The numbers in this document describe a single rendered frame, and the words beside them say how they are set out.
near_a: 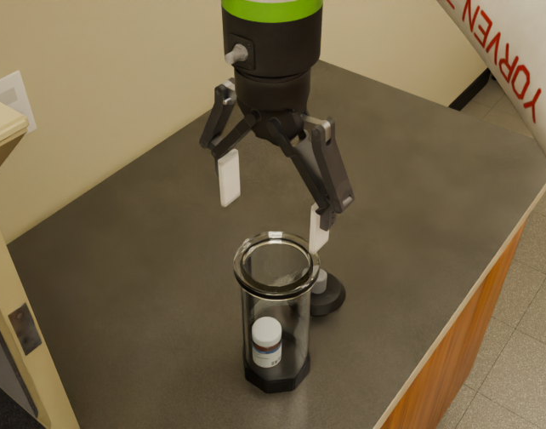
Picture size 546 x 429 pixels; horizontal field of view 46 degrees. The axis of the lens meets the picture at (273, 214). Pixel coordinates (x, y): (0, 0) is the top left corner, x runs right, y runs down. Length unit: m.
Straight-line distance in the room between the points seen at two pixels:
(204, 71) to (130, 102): 0.22
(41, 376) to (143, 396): 0.21
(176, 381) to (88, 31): 0.62
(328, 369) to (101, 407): 0.33
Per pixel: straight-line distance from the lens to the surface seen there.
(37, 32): 1.15
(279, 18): 0.56
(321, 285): 1.00
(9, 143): 0.47
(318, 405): 0.94
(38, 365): 0.79
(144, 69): 1.33
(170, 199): 1.24
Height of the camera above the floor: 1.75
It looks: 43 degrees down
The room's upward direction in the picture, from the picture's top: straight up
